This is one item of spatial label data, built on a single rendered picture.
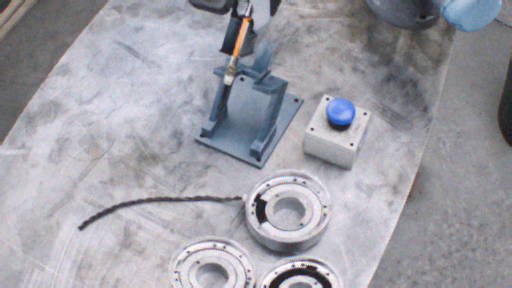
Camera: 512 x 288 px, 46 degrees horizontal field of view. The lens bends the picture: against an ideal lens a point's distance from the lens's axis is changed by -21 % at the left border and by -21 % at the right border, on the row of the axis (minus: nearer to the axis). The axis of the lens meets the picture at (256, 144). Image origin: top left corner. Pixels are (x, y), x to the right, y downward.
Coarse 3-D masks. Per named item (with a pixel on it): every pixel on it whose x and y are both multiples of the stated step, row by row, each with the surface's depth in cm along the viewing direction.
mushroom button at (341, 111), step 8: (328, 104) 94; (336, 104) 94; (344, 104) 94; (352, 104) 94; (328, 112) 94; (336, 112) 93; (344, 112) 93; (352, 112) 93; (336, 120) 93; (344, 120) 93; (352, 120) 94
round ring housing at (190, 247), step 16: (192, 240) 86; (208, 240) 87; (224, 240) 86; (176, 256) 85; (208, 256) 86; (240, 256) 86; (176, 272) 85; (192, 272) 84; (224, 272) 86; (256, 272) 83
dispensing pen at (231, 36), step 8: (248, 0) 83; (248, 8) 84; (240, 16) 85; (248, 16) 84; (232, 24) 83; (240, 24) 83; (232, 32) 84; (224, 40) 84; (232, 40) 84; (224, 48) 85; (232, 48) 84; (232, 56) 86; (232, 64) 86; (232, 72) 87; (224, 80) 88; (232, 80) 88; (224, 88) 88; (224, 96) 88
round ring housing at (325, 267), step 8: (296, 256) 85; (304, 256) 85; (272, 264) 84; (280, 264) 85; (288, 264) 85; (296, 264) 85; (312, 264) 85; (320, 264) 85; (328, 264) 84; (264, 272) 83; (272, 272) 85; (280, 272) 85; (320, 272) 85; (328, 272) 85; (336, 272) 83; (264, 280) 84; (288, 280) 84; (296, 280) 84; (304, 280) 84; (312, 280) 84; (336, 280) 84
